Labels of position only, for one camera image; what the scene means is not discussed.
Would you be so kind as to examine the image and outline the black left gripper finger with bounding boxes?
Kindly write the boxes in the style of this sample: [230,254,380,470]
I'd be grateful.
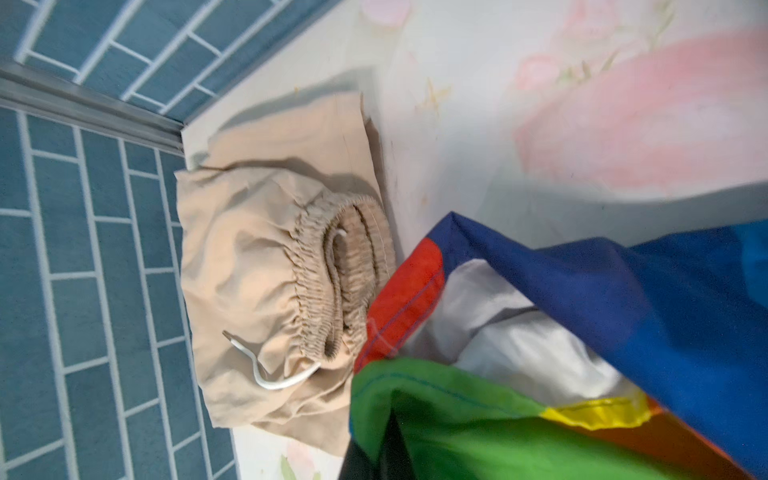
[338,413,417,480]

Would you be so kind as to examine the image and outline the beige drawstring shorts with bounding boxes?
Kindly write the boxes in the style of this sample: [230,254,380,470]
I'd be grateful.
[176,91,396,456]

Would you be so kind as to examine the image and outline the colourful striped shorts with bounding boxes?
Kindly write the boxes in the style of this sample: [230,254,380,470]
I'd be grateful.
[350,213,767,479]

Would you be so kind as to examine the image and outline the aluminium left corner post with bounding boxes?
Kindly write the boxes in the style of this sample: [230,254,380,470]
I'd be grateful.
[1,59,183,154]

